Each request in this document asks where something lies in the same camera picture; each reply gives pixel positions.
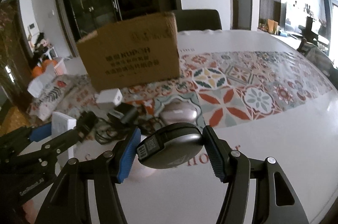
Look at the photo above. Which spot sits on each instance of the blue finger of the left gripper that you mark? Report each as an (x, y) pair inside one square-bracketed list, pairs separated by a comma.
[(41, 132), (68, 139)]

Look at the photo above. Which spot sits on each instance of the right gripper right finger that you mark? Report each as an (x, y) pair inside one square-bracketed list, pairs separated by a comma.
[(216, 153)]

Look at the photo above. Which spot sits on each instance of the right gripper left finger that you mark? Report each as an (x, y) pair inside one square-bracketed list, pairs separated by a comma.
[(124, 154)]

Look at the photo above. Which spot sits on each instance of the black charger with cable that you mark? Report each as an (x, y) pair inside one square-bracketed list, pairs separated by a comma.
[(121, 119)]

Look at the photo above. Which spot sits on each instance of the grey computer mouse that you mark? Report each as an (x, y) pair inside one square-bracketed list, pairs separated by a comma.
[(170, 146)]

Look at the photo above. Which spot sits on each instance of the white square charger box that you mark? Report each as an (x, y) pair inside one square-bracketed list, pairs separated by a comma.
[(108, 99)]

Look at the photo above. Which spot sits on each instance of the round beige toy light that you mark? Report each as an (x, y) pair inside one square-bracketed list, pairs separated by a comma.
[(139, 172)]

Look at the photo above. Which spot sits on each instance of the white tissue paper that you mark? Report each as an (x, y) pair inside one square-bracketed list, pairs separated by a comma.
[(37, 85)]

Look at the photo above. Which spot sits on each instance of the floral fabric tissue cover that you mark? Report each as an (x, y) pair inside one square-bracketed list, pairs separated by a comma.
[(51, 96)]

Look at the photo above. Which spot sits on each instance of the orange fruit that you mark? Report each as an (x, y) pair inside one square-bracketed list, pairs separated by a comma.
[(48, 62), (37, 71)]

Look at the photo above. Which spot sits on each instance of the patterned table runner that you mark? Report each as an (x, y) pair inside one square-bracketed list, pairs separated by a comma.
[(226, 88)]

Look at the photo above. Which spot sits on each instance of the white fruit basket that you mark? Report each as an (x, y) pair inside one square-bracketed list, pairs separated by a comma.
[(60, 68)]

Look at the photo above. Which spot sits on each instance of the brown cardboard box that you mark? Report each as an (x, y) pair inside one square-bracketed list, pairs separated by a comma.
[(132, 52)]

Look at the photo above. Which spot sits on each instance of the dark dining chair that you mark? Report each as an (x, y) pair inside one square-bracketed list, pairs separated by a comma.
[(197, 20)]

